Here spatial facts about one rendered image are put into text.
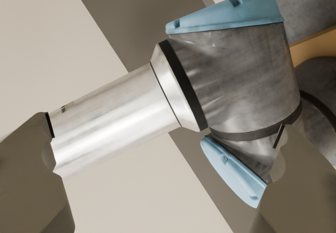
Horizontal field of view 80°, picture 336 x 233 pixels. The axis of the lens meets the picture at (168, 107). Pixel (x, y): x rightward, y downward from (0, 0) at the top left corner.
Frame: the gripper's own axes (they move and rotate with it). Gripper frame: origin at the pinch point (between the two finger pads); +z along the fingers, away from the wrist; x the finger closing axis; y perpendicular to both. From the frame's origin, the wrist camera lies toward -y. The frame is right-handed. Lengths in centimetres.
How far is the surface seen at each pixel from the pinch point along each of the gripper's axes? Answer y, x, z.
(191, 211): 147, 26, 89
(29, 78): 54, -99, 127
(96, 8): 8, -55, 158
